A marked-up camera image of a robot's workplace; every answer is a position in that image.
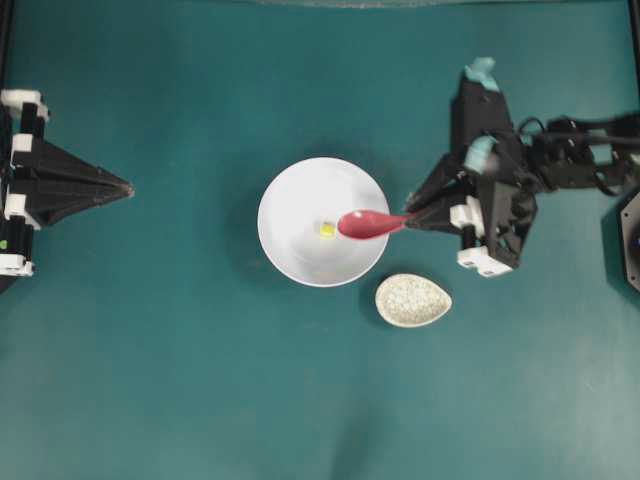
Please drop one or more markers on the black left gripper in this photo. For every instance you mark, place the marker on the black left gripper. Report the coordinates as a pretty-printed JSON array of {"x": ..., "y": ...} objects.
[{"x": 27, "y": 205}]

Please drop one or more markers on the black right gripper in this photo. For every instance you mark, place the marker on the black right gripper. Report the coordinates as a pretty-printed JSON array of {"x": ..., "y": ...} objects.
[{"x": 487, "y": 170}]

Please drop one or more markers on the pink ceramic spoon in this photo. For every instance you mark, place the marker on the pink ceramic spoon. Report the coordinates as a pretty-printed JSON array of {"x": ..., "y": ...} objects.
[{"x": 369, "y": 224}]

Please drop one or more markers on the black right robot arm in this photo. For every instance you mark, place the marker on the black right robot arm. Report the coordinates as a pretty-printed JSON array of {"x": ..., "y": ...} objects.
[{"x": 567, "y": 153}]

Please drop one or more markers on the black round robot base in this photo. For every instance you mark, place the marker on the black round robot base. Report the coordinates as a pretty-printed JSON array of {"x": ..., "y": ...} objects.
[{"x": 620, "y": 236}]

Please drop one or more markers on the speckled egg-shaped spoon rest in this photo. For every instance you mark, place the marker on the speckled egg-shaped spoon rest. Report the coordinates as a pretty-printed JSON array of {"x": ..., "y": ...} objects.
[{"x": 411, "y": 301}]

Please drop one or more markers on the yellow hexagonal prism block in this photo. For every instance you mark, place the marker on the yellow hexagonal prism block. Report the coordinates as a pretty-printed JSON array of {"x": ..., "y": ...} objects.
[{"x": 327, "y": 229}]

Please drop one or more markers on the white round bowl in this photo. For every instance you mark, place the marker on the white round bowl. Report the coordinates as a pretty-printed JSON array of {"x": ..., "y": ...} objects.
[{"x": 294, "y": 205}]

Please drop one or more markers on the black left frame post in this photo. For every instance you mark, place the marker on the black left frame post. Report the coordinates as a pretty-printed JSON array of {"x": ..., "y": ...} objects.
[{"x": 6, "y": 16}]

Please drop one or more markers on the black frame post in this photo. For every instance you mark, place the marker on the black frame post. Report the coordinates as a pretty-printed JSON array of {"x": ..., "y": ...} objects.
[
  {"x": 634, "y": 19},
  {"x": 6, "y": 16}
]

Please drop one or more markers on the black right frame post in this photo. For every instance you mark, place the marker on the black right frame post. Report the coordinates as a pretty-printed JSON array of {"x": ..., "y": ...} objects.
[{"x": 634, "y": 19}]

